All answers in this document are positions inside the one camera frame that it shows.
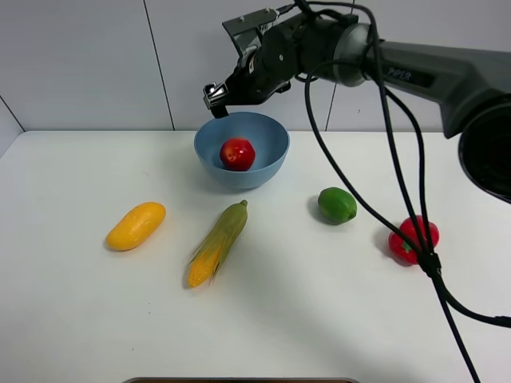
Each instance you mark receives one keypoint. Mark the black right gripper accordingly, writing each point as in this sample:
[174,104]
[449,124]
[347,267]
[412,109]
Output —
[265,72]

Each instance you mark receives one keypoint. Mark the red pomegranate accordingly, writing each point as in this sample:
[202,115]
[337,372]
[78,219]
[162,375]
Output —
[237,154]

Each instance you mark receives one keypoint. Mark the yellow mango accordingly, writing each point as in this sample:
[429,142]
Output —
[136,226]

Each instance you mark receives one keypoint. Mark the green lime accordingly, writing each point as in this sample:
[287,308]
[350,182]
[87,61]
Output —
[336,205]

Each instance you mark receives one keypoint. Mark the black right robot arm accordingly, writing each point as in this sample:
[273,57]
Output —
[471,87]

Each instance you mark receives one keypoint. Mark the blue plastic bowl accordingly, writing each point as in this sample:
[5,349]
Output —
[267,136]

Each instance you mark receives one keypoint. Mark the corn cob with husk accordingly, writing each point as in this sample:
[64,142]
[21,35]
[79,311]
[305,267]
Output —
[207,259]

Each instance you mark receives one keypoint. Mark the red bell pepper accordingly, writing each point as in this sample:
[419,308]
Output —
[401,249]

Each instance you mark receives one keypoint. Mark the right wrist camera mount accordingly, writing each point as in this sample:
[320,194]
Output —
[246,31]

